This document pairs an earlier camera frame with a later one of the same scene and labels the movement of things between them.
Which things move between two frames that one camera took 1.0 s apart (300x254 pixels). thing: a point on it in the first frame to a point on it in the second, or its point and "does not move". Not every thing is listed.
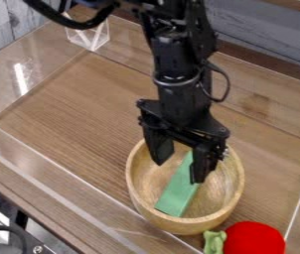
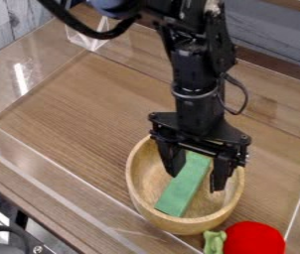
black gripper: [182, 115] to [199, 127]
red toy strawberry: [251, 237] does not move
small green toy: [215, 241] does not move
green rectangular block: [182, 190] does not move
